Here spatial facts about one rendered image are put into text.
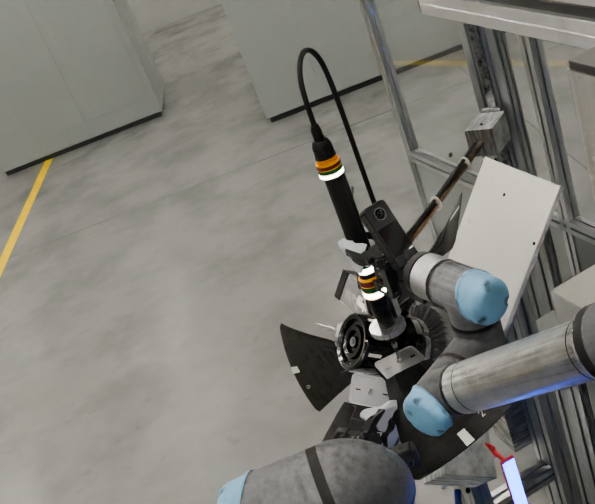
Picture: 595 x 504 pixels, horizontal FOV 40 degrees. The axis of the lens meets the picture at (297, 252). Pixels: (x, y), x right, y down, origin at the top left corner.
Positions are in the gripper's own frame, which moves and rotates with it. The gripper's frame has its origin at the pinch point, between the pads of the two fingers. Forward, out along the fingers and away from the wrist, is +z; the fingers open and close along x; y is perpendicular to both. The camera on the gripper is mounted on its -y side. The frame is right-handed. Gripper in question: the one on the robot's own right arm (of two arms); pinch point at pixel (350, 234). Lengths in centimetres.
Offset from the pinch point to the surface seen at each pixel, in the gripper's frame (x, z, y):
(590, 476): 63, 25, 134
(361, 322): -0.9, 6.6, 22.2
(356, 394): -7.5, 6.8, 36.5
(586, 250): 76, 21, 56
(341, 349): -4.8, 11.7, 28.7
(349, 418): -11.2, 6.2, 40.0
